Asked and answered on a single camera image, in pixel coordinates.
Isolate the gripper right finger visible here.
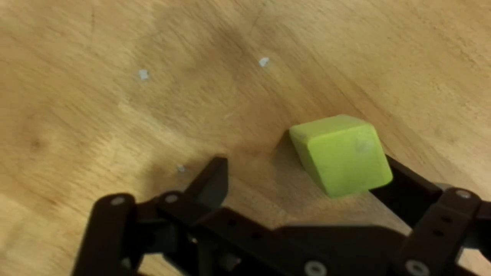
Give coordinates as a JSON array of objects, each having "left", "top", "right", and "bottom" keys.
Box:
[{"left": 369, "top": 154, "right": 491, "bottom": 276}]

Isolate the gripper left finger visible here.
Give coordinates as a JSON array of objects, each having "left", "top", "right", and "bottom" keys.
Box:
[{"left": 72, "top": 155, "right": 327, "bottom": 276}]

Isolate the yellow-green block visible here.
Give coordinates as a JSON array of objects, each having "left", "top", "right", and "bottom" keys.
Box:
[{"left": 288, "top": 114, "right": 394, "bottom": 199}]

